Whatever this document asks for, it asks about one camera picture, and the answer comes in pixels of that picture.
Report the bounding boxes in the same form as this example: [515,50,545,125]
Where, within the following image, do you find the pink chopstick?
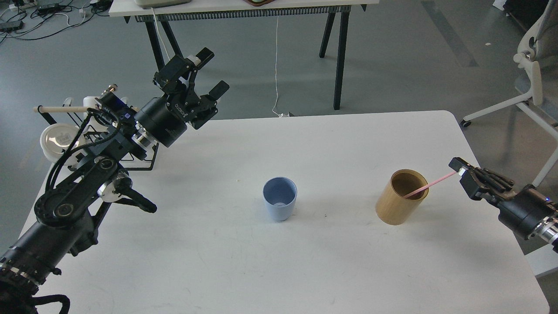
[403,171,457,199]

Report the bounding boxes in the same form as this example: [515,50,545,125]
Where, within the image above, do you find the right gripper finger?
[449,157,515,186]
[458,168,517,203]

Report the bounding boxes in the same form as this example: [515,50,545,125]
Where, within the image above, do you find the white hanging cable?
[150,7,175,61]
[272,15,290,118]

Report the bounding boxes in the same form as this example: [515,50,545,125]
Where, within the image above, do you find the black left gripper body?
[135,98,197,147]

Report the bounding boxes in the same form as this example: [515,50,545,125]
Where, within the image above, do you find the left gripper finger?
[152,48,215,103]
[192,80,230,130]

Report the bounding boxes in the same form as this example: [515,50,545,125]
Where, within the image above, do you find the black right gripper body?
[497,186,556,240]

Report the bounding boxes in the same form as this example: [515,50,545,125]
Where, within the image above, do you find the white bowl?
[39,123,78,164]

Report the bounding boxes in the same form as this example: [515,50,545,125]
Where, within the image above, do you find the bamboo cylinder holder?
[375,169,429,226]

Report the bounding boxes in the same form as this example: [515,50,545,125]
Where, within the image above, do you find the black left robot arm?
[1,48,229,314]

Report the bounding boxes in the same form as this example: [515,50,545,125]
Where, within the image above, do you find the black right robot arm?
[449,157,558,252]

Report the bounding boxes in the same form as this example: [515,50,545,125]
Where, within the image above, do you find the floor cables and power strips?
[0,0,114,44]

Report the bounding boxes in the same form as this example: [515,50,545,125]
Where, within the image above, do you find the black wire dish rack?
[33,97,159,171]

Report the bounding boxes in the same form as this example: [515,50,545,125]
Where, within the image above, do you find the blue plastic cup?
[262,177,298,222]

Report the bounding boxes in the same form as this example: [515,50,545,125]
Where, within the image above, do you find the white background table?
[109,0,378,119]

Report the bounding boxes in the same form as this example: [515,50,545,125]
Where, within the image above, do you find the white cup in rack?
[82,96,99,121]

